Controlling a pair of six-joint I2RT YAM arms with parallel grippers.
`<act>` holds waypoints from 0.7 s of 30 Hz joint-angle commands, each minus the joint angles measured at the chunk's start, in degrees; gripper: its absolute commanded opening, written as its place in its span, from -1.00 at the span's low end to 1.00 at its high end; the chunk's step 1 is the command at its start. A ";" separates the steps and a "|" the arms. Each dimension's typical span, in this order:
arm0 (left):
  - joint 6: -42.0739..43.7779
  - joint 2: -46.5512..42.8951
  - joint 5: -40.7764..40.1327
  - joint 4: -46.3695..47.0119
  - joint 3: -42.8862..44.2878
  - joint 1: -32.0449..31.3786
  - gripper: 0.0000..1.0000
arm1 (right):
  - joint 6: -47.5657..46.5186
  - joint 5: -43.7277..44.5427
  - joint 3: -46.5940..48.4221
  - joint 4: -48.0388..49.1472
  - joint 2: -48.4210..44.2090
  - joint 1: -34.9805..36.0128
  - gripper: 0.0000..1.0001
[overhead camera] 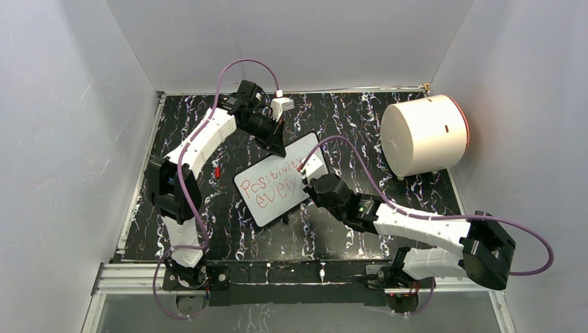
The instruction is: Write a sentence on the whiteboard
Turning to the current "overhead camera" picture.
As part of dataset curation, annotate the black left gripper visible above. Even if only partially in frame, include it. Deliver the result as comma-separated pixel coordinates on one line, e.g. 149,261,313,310
241,114,286,159

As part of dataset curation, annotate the small white whiteboard black frame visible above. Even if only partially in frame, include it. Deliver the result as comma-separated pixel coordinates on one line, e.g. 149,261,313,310
233,132,319,228

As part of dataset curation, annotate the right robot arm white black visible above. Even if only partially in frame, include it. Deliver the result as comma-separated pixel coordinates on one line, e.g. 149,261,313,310
303,174,516,291

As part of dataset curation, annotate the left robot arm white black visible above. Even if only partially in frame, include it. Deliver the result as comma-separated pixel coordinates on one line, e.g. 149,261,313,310
146,80,294,289

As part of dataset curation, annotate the white cylindrical drum red rim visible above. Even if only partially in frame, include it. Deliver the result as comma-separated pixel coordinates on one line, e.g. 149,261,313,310
380,94,470,178

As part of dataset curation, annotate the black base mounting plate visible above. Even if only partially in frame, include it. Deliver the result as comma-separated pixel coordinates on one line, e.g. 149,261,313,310
206,260,390,307

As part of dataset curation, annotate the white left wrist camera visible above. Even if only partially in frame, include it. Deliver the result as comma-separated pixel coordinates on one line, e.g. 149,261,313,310
270,89,294,121

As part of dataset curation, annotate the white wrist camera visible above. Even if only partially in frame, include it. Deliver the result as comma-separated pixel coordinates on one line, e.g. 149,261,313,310
270,89,294,121
298,153,329,185

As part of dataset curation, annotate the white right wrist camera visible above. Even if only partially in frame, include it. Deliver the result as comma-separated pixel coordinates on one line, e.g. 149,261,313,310
298,153,329,185

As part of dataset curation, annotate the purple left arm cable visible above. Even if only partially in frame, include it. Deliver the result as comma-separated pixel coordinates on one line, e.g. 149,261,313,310
152,58,282,321

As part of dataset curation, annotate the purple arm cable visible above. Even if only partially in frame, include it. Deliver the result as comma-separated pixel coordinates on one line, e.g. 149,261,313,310
152,58,282,321
297,135,555,318

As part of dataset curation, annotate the aluminium front frame rail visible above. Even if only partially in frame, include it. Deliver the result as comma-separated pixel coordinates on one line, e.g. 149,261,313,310
83,262,515,332

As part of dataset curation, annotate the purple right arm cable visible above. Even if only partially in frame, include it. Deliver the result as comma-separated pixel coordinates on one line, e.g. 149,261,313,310
297,135,555,318

